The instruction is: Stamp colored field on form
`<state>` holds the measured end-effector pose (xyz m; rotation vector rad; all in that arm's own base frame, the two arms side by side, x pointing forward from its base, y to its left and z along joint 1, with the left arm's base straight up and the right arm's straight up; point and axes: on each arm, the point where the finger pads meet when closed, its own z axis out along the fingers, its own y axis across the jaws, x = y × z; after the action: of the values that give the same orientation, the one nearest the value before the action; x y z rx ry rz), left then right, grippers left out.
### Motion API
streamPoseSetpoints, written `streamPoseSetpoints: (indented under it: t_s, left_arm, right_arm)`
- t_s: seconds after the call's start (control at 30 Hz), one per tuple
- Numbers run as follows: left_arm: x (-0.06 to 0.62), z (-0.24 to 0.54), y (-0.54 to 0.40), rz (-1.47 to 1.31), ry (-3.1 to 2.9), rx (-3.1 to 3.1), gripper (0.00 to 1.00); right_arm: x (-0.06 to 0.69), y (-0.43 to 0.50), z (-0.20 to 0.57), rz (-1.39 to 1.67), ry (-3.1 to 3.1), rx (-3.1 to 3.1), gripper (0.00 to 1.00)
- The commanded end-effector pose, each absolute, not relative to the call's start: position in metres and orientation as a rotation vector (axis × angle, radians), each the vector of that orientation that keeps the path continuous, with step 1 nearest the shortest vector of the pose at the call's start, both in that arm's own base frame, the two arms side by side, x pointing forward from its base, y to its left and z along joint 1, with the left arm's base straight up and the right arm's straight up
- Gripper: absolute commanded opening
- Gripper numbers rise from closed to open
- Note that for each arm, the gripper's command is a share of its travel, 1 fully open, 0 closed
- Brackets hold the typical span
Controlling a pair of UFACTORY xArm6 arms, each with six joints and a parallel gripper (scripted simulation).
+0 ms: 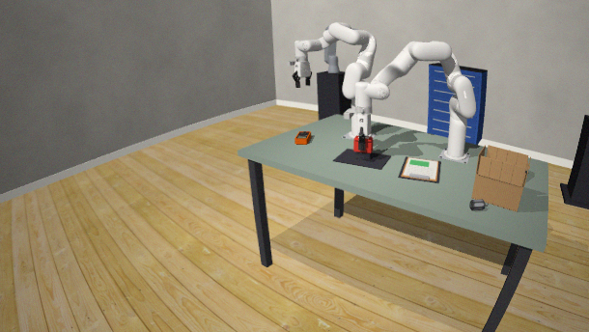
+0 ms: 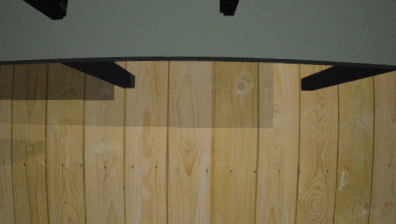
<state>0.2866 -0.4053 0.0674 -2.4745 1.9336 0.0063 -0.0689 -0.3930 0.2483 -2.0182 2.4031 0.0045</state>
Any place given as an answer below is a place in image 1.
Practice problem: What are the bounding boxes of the orange digital multimeter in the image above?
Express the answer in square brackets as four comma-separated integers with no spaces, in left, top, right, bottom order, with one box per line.
[294,131,311,145]

